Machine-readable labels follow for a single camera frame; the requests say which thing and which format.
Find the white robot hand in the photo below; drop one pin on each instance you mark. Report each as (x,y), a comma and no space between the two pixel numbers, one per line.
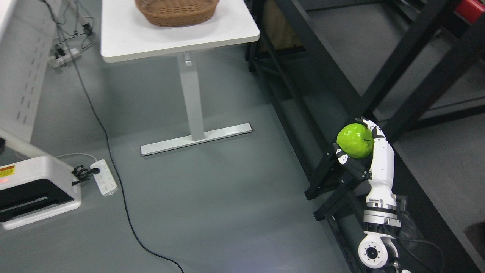
(381,173)

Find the green apple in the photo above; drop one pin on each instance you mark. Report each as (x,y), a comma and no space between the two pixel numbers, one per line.
(356,140)

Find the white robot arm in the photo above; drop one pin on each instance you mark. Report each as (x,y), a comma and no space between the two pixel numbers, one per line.
(376,250)

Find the black metal shelf rack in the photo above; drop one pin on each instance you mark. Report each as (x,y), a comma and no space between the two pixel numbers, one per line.
(415,68)

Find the brown wicker basket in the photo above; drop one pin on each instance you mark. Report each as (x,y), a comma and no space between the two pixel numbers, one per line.
(177,13)

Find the white floor power strip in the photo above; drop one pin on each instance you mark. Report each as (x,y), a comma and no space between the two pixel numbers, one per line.
(104,179)

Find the white standing desk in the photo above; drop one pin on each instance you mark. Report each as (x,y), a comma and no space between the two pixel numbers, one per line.
(126,35)

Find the far white power strip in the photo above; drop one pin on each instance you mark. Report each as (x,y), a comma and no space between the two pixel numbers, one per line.
(59,61)

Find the white black floor device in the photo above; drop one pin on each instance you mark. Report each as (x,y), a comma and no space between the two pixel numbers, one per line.
(36,189)

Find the white grey office desk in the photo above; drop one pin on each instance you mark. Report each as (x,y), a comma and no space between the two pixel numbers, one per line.
(27,32)

